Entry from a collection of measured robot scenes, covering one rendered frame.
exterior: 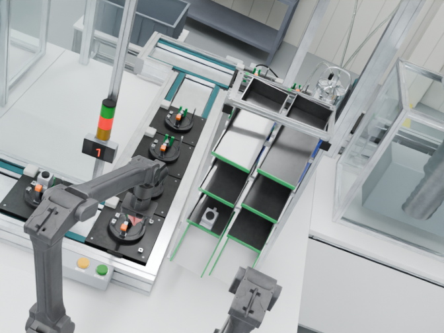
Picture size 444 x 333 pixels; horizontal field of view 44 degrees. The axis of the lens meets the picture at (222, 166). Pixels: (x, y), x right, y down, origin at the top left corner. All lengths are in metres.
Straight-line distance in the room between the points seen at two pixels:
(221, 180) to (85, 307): 0.66
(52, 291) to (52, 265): 0.09
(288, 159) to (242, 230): 0.34
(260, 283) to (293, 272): 1.11
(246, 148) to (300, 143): 0.18
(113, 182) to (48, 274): 0.27
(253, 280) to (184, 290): 0.90
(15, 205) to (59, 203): 0.88
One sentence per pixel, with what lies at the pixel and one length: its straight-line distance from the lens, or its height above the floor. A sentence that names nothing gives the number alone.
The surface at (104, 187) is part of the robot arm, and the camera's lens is 1.38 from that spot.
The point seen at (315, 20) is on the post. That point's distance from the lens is 2.67.
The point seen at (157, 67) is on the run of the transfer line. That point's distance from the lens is 3.06.
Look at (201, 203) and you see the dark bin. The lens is 1.93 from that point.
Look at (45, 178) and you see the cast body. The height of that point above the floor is 1.09.
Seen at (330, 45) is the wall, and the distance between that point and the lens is 5.89.
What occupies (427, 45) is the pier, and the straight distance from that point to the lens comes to 5.63.
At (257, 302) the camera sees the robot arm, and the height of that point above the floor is 1.61.
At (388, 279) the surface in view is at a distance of 2.81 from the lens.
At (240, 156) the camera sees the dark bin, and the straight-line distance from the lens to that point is 1.70.
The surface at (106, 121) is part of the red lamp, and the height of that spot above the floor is 1.35.
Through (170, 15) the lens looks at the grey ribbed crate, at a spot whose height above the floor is 0.71.
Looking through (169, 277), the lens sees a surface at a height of 0.86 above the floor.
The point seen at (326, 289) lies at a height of 0.51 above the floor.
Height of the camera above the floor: 2.58
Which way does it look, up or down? 40 degrees down
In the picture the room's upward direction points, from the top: 22 degrees clockwise
